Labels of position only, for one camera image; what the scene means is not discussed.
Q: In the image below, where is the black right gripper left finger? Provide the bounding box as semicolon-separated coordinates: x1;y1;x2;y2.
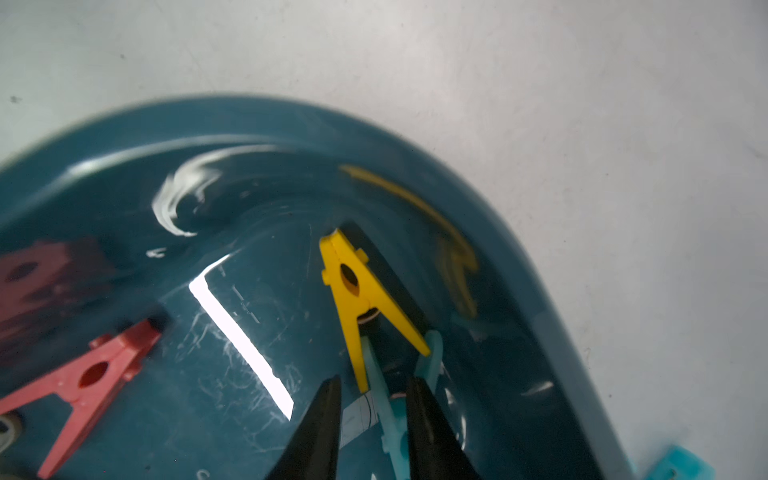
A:
266;376;342;480

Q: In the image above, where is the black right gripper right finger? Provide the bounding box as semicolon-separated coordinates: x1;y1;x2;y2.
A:
406;377;480;480

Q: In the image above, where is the teal clothespin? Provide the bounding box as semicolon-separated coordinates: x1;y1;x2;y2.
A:
645;445;715;480
361;330;444;480

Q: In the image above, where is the yellow clothespin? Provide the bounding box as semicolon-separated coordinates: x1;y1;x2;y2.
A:
319;229;431;393

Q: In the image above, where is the teal plastic storage box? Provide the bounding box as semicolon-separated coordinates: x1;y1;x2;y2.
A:
1;96;635;479

